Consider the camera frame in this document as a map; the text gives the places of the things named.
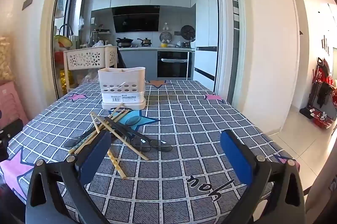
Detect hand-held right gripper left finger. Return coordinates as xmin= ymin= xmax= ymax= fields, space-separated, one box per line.
xmin=25 ymin=130 xmax=112 ymax=224

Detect white perforated storage cart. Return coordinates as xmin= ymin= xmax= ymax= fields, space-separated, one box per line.
xmin=63 ymin=45 xmax=118 ymax=98

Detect round black moulded pan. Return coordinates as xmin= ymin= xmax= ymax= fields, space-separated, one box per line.
xmin=181 ymin=25 xmax=196 ymax=39

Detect black wok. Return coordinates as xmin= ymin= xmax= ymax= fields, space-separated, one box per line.
xmin=116 ymin=37 xmax=134 ymax=47

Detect coat rack with red bags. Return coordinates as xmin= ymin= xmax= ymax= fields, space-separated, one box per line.
xmin=300 ymin=57 xmax=337 ymax=130

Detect white plastic utensil holder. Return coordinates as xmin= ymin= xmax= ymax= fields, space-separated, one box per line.
xmin=98 ymin=66 xmax=147 ymax=110

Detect black built-in oven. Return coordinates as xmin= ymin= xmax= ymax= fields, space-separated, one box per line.
xmin=157 ymin=51 xmax=190 ymax=79

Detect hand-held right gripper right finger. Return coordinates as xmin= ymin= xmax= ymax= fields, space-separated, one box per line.
xmin=220 ymin=130 xmax=307 ymax=224

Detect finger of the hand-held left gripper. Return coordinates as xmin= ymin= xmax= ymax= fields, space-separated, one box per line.
xmin=0 ymin=119 xmax=24 ymax=142

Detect white refrigerator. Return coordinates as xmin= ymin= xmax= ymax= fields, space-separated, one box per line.
xmin=193 ymin=0 xmax=219 ymax=91

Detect dark translucent spoon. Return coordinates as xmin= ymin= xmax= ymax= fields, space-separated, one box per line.
xmin=64 ymin=132 xmax=98 ymax=150
xmin=113 ymin=121 xmax=173 ymax=153
xmin=116 ymin=113 xmax=143 ymax=127
xmin=105 ymin=116 xmax=153 ymax=152

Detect bag of pale round snacks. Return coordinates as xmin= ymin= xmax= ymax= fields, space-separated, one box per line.
xmin=0 ymin=35 xmax=16 ymax=82

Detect green and yellow colanders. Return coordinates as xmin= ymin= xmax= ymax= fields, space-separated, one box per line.
xmin=54 ymin=35 xmax=74 ymax=49

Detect dark kitchen faucet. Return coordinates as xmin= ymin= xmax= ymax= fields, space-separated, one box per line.
xmin=58 ymin=24 xmax=74 ymax=37

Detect pink box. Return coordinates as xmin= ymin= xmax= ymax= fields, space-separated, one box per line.
xmin=0 ymin=82 xmax=28 ymax=130

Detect gold foil bag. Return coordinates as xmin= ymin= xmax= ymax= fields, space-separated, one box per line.
xmin=60 ymin=70 xmax=71 ymax=93

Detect grey checked star tablecloth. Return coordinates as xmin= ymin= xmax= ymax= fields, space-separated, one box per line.
xmin=0 ymin=80 xmax=301 ymax=224

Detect black range hood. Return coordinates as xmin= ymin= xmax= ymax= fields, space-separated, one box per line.
xmin=112 ymin=6 xmax=160 ymax=33

